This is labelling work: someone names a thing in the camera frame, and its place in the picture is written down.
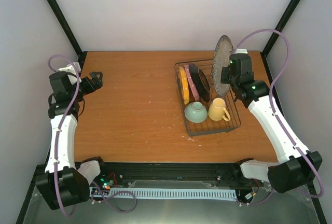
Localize dark speckled stone plate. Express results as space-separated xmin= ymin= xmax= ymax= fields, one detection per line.
xmin=212 ymin=35 xmax=233 ymax=97

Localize brown rimmed beige plate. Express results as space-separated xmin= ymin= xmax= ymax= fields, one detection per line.
xmin=189 ymin=63 xmax=211 ymax=103

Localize pink scalloped plate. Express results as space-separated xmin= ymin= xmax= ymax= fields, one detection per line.
xmin=184 ymin=65 xmax=200 ymax=101

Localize yellow ceramic mug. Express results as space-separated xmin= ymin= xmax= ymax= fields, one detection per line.
xmin=208 ymin=98 xmax=231 ymax=122

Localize green wire dish rack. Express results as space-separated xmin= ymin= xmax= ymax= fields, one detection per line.
xmin=174 ymin=59 xmax=241 ymax=136

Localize yellow polka dot plate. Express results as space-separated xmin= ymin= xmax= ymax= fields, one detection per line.
xmin=179 ymin=66 xmax=190 ymax=105

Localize pale green ceramic bowl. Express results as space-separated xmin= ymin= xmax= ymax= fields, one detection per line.
xmin=184 ymin=102 xmax=208 ymax=123

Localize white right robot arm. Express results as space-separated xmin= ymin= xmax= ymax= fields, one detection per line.
xmin=220 ymin=53 xmax=322 ymax=193

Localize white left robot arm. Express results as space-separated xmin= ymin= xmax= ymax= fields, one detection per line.
xmin=36 ymin=71 xmax=108 ymax=210

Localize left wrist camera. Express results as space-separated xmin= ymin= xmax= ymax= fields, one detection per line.
xmin=57 ymin=62 xmax=81 ymax=74

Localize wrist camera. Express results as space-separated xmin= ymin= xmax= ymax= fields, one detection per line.
xmin=57 ymin=62 xmax=81 ymax=74
xmin=232 ymin=48 xmax=248 ymax=54

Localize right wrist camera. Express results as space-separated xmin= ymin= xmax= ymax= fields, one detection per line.
xmin=232 ymin=48 xmax=248 ymax=54

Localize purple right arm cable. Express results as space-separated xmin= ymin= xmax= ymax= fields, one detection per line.
xmin=233 ymin=29 xmax=325 ymax=206

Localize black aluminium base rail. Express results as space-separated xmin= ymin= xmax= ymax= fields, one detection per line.
xmin=33 ymin=161 xmax=312 ymax=186

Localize black left frame post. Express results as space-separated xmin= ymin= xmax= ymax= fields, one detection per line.
xmin=32 ymin=0 xmax=88 ymax=56

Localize black frame post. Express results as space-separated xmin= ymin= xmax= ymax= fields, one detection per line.
xmin=32 ymin=0 xmax=88 ymax=56
xmin=261 ymin=0 xmax=317 ymax=56

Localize black right frame post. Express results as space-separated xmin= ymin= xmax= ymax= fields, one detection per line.
xmin=261 ymin=0 xmax=317 ymax=56

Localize light blue slotted cable duct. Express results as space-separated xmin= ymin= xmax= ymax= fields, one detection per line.
xmin=102 ymin=188 xmax=237 ymax=201

